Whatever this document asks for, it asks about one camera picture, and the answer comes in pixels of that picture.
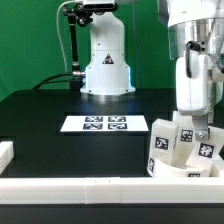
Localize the white round stool seat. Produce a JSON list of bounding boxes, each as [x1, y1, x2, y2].
[[147, 158, 210, 178]]

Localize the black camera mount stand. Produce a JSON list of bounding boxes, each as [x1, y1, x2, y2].
[[63, 3, 93, 91]]

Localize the black cables on table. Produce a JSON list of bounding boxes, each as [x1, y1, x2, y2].
[[32, 72, 83, 91]]

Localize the white marker tag sheet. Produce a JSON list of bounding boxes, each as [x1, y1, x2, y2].
[[61, 115, 148, 132]]

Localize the white cable on stand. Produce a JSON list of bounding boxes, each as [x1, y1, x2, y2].
[[55, 0, 81, 74]]

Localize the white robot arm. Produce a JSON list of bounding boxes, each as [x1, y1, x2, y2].
[[81, 0, 224, 141]]

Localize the white U-shaped fence wall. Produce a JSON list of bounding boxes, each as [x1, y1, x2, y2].
[[0, 141, 224, 204]]

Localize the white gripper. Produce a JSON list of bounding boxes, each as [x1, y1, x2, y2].
[[176, 53, 224, 142]]

